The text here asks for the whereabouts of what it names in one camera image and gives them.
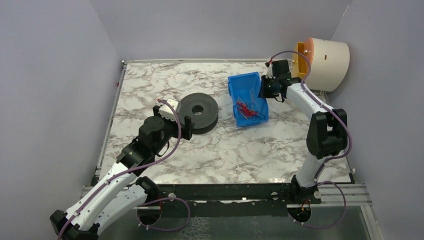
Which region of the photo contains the blue plastic bin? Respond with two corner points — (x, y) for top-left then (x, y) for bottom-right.
(227, 72), (269, 128)

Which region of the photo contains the red cable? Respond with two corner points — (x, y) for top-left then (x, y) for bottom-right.
(235, 99), (259, 118)

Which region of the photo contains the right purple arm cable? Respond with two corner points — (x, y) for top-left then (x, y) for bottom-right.
(264, 50), (353, 230)

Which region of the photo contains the black cable spool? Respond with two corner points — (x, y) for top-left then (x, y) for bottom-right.
(178, 92), (219, 135)

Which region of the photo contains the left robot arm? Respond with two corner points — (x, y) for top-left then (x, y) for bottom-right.
(50, 99), (193, 240)

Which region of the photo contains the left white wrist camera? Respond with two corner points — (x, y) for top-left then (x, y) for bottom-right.
(158, 98), (181, 122)

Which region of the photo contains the cream cylinder with orange face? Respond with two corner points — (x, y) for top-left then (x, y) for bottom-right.
(294, 37), (350, 92)

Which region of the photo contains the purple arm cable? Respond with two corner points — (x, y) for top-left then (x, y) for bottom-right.
(56, 98), (183, 240)
(264, 50), (353, 230)

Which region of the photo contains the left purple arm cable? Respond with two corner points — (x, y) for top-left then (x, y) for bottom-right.
(56, 98), (183, 240)

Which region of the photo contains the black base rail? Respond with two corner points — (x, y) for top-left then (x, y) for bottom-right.
(91, 182), (322, 219)

